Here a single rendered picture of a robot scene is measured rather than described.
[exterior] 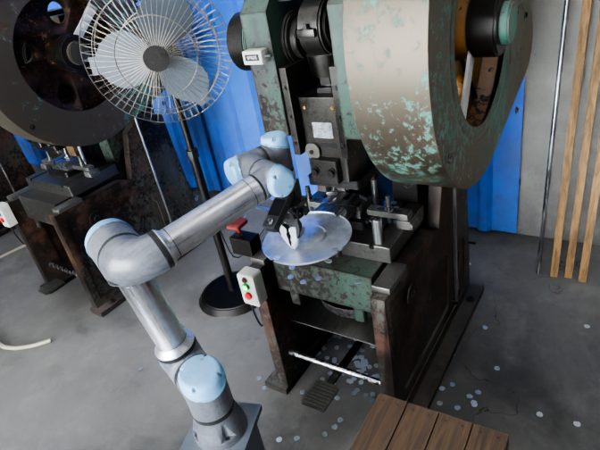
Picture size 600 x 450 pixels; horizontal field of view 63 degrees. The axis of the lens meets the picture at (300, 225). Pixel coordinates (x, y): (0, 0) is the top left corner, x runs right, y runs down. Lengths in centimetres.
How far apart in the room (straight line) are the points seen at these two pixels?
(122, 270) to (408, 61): 73
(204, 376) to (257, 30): 98
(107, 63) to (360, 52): 133
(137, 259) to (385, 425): 86
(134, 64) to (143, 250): 118
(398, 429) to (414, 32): 106
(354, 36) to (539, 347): 161
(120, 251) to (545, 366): 168
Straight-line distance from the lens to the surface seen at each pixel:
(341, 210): 167
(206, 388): 133
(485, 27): 132
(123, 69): 217
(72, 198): 282
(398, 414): 157
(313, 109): 157
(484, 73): 166
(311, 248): 150
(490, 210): 289
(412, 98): 105
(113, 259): 113
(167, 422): 223
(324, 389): 191
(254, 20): 155
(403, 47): 103
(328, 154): 160
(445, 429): 155
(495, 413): 204
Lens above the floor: 158
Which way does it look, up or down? 29 degrees down
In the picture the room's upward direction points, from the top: 11 degrees counter-clockwise
